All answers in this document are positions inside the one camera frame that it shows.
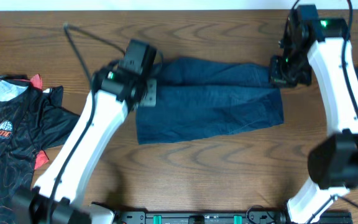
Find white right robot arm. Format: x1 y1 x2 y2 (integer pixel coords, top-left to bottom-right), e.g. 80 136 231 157
269 2 358 223

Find black orange patterned t-shirt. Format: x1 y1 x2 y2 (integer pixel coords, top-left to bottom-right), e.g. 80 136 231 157
0 75 79 223

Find dark blue denim shorts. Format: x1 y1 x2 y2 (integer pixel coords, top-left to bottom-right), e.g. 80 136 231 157
135 58 284 144

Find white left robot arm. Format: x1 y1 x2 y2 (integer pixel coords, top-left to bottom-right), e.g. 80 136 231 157
12 39 160 223

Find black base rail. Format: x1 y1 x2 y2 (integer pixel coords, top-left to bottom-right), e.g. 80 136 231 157
88 202 354 224

